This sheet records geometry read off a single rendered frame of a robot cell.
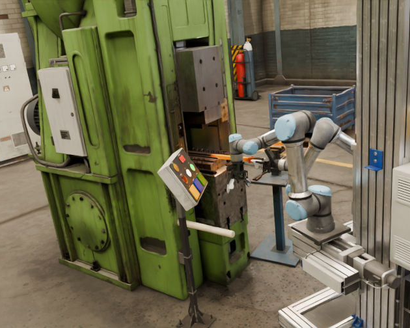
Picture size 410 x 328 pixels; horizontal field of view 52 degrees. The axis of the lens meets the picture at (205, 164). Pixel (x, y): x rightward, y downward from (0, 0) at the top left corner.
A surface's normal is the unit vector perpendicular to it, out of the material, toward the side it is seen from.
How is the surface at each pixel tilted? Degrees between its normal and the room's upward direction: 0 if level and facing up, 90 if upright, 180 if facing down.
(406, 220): 90
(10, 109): 90
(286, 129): 82
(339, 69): 93
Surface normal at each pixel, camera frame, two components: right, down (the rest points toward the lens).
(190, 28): 0.80, 0.11
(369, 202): -0.88, 0.24
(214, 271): -0.58, 0.31
